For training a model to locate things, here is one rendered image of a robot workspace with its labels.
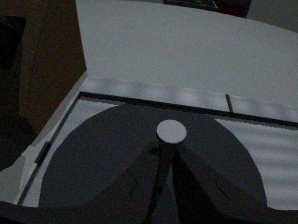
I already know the grey metal pin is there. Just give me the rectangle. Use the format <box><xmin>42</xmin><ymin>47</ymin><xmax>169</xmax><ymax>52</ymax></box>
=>
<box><xmin>156</xmin><ymin>120</ymin><xmax>186</xmax><ymax>186</ymax></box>

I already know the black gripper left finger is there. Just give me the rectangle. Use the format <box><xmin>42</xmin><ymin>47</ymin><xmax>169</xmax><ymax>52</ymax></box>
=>
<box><xmin>0</xmin><ymin>141</ymin><xmax>161</xmax><ymax>224</ymax></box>

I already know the dark grey round disc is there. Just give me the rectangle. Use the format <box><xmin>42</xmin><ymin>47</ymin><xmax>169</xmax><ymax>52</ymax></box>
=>
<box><xmin>39</xmin><ymin>101</ymin><xmax>267</xmax><ymax>224</ymax></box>

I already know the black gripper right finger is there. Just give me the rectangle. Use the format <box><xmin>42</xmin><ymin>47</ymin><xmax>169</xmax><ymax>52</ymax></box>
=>
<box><xmin>172</xmin><ymin>144</ymin><xmax>298</xmax><ymax>224</ymax></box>

